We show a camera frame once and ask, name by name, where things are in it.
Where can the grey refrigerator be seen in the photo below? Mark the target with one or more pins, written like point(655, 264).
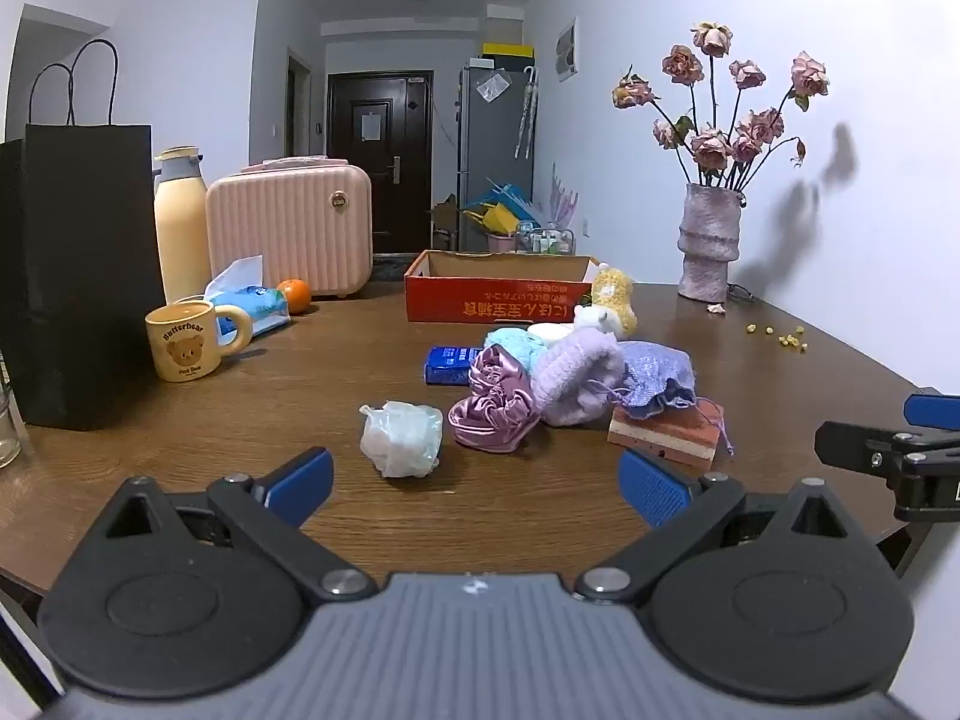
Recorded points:
point(495, 157)

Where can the clear container with bottles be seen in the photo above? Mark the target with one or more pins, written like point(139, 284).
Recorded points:
point(544, 240)

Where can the yellow thermos bottle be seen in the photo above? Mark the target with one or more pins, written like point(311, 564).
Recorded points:
point(180, 240)

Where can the white foam cylinder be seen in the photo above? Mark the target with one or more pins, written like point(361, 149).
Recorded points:
point(551, 332)

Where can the lilac fuzzy headband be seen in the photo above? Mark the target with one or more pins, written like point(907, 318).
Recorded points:
point(574, 379)

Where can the orange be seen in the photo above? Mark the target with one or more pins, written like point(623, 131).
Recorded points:
point(294, 295)

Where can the pink bucket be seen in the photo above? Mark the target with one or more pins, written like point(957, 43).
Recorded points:
point(501, 241)

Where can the scattered yellow crumbs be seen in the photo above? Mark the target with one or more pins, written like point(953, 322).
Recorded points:
point(787, 340)

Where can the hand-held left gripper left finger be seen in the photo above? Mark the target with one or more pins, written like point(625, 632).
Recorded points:
point(304, 478)

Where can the pink layered cake sponge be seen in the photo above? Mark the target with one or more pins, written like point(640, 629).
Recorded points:
point(667, 444)

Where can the brown cardboard box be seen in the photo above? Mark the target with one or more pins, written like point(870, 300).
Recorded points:
point(446, 225)

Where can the dried pink rose bouquet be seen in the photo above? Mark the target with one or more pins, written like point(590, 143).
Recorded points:
point(711, 146)

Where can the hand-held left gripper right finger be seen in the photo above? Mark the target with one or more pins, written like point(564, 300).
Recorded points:
point(652, 487)

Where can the red cardboard box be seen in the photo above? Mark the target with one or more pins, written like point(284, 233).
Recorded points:
point(487, 304)

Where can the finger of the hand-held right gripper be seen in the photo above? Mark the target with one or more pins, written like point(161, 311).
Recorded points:
point(934, 409)
point(855, 444)

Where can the clear drinking glass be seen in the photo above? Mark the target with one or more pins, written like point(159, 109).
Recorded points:
point(7, 435)

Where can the white folded umbrella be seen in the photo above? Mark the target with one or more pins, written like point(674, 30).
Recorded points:
point(525, 120)

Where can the blue tissue pack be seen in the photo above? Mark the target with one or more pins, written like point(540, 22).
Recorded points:
point(255, 309)

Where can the blue handkerchief pack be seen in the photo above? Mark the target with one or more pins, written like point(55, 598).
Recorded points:
point(446, 364)

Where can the pink ribbed suitcase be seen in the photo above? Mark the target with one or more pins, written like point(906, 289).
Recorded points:
point(289, 232)

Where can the yellow bear mug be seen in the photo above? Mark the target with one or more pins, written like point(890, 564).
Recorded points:
point(184, 349)

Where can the light blue fluffy pouch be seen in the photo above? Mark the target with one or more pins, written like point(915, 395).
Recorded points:
point(514, 341)

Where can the yellow white alpaca plush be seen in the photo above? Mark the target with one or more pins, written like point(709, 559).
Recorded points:
point(611, 292)

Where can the white paper notice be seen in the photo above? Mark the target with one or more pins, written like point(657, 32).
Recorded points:
point(370, 127)

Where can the pink satin scrunchie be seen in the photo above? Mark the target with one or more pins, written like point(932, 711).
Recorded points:
point(495, 405)

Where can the crumpled white plastic bag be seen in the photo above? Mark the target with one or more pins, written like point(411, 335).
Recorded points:
point(401, 439)

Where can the pink textured vase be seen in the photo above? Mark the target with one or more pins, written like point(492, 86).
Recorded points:
point(709, 240)

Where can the purple wall decoration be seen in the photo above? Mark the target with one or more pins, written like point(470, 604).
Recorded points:
point(562, 199)

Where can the black paper bag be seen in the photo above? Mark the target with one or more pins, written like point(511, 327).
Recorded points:
point(75, 277)

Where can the clear plastic bag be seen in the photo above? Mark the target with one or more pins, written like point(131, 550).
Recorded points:
point(493, 85)

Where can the dark wooden door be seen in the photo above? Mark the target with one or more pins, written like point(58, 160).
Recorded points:
point(379, 187)

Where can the yellow box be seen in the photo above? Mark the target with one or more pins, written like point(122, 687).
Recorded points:
point(508, 51)

